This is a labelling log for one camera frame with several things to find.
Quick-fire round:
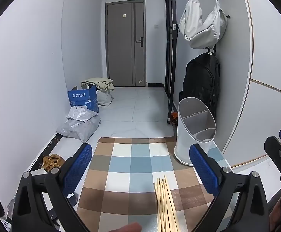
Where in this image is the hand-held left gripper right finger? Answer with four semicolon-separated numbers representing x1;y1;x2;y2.
187;144;269;232

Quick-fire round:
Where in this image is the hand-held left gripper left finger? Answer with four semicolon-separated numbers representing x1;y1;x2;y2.
13;143;93;232

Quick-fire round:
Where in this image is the white utensil holder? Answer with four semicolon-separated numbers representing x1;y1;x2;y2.
174;97;216;167

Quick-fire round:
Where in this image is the bundle of wooden chopsticks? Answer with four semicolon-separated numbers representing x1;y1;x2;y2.
153;174;180;232

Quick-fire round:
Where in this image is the white fabric shoulder bag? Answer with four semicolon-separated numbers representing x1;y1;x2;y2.
179;0;228;49

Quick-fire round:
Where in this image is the person's right hand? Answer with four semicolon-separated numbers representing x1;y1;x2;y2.
269;193;281;232

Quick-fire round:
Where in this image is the person's left hand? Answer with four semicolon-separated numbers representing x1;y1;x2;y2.
111;223;142;232

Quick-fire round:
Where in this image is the grey plastic parcel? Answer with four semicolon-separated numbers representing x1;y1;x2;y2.
56;117;101;142

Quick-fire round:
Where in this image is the white cabinet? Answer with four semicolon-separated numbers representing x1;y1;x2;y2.
222;0;281;168

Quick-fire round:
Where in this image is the white plastic parcel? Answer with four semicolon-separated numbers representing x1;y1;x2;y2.
67;106;100;122

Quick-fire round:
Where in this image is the checkered table cloth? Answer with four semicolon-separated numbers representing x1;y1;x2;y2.
76;136;233;232

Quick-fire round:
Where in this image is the blue cardboard box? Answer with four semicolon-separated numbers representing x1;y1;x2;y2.
68;84;100;113

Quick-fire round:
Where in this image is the white sack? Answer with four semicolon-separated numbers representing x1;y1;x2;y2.
96;88;114;107

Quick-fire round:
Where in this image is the beige cloth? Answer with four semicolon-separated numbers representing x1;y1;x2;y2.
81;77;115;92

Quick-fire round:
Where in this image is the black backpack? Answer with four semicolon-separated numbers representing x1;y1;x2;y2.
179;49;221;124

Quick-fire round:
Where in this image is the black framed panel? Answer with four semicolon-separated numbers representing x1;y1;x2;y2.
165;0;179;125

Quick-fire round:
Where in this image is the grey entrance door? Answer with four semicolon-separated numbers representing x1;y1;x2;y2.
106;1;146;87

